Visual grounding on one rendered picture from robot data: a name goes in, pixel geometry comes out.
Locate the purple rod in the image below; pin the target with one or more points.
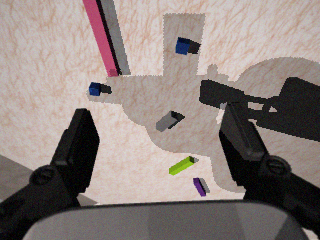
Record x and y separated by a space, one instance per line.
199 186

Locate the lime green rod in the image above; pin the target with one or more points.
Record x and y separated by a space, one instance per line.
180 166

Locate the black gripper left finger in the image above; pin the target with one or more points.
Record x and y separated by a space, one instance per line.
54 187

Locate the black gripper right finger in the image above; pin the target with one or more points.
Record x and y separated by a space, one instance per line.
267 178

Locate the pink rod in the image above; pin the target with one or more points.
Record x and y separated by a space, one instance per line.
101 32

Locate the small blue cube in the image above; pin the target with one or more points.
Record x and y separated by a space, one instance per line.
95 89
182 46

